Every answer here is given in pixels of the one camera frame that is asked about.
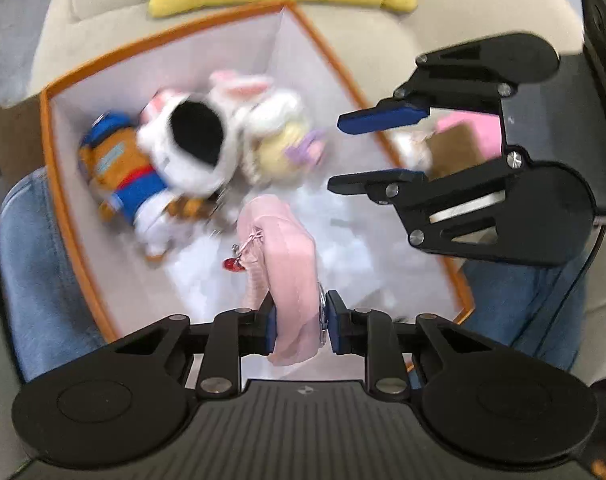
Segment orange cardboard box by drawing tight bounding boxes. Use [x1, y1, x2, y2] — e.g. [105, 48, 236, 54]
[39, 2, 476, 397]

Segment pink fabric pouch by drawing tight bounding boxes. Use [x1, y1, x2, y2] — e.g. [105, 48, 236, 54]
[223, 195, 330, 367]

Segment black and white plush toy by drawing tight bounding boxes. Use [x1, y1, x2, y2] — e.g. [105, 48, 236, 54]
[135, 89, 242, 199]

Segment person's leg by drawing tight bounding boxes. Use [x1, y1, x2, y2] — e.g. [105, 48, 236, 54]
[460, 240, 605, 377]
[0, 166, 110, 387]

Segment brown cardboard box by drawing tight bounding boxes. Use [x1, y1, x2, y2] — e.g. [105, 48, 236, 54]
[425, 122, 485, 182]

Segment person's right leg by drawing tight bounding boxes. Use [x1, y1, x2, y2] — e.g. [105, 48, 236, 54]
[460, 240, 605, 377]

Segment person's left leg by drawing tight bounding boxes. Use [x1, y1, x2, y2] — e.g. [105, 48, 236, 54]
[0, 166, 110, 387]

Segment person's foot in brown sock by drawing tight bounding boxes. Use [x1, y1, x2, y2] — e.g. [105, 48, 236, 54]
[0, 102, 44, 167]

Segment white rabbit plush pink ears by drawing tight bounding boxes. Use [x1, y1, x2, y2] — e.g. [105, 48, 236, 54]
[208, 69, 330, 189]

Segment black cable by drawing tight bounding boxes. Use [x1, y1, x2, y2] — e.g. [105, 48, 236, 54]
[566, 222, 606, 322]

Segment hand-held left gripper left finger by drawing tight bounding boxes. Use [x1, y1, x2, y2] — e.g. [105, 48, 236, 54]
[103, 290, 280, 401]

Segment brown bear plush blue outfit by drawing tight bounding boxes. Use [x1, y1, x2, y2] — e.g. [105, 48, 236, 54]
[78, 111, 172, 224]

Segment beige sofa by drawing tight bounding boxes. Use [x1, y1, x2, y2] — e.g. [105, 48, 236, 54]
[30, 0, 606, 391]

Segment pink flat box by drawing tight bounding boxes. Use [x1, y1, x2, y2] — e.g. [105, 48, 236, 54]
[435, 112, 504, 157]

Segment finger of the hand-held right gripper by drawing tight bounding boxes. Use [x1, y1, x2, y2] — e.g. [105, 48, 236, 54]
[327, 150, 527, 257]
[336, 34, 516, 137]

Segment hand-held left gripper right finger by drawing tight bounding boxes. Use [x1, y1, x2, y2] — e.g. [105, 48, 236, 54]
[325, 290, 502, 398]

